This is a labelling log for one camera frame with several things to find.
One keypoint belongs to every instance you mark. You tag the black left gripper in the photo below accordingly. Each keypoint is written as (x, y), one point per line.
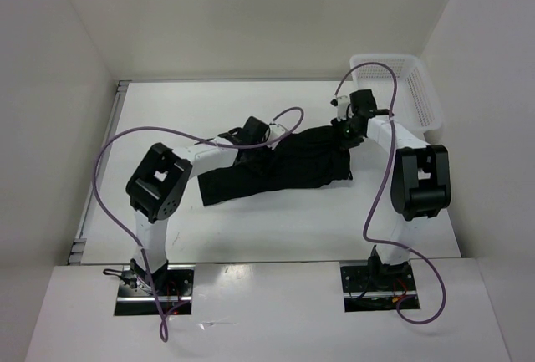
(271, 157)

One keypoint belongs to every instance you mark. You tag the black shorts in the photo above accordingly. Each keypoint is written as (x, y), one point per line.
(306, 160)

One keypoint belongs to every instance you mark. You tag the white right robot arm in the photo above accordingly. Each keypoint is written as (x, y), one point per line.
(417, 175)

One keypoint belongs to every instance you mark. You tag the aluminium table edge rail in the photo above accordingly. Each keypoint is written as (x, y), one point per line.
(78, 244)

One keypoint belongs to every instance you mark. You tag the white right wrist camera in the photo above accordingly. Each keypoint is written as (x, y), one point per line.
(342, 104)

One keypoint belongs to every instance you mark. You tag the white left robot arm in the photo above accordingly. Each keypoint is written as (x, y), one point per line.
(159, 183)

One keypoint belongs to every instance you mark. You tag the white plastic basket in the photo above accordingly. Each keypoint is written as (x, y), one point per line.
(416, 106)

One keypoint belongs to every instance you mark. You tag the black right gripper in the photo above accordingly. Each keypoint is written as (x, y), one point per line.
(344, 143)

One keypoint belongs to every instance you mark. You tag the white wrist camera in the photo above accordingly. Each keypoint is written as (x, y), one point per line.
(342, 104)
(276, 133)

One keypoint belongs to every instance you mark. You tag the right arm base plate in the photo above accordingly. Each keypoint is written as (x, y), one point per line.
(362, 293)

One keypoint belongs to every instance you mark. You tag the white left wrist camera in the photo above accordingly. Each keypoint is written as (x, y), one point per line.
(276, 133)

